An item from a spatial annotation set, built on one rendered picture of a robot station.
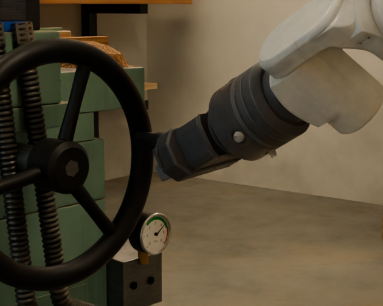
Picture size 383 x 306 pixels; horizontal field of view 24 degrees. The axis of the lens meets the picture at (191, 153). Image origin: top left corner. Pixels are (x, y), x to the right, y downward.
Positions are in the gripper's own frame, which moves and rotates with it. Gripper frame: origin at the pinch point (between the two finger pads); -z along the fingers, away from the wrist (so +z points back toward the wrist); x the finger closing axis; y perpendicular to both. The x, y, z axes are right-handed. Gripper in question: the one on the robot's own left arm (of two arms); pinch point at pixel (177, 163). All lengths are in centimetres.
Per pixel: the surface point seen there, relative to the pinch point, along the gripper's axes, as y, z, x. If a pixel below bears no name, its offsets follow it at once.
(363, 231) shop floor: -18, -160, 255
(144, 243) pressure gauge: -4.8, -24.4, 12.0
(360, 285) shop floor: -35, -124, 188
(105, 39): 29.7, -28.9, 26.2
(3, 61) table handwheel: 15.7, 0.1, -17.8
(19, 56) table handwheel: 15.7, 0.7, -16.0
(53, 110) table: 13.1, -10.9, -5.1
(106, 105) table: 15.4, -19.8, 12.0
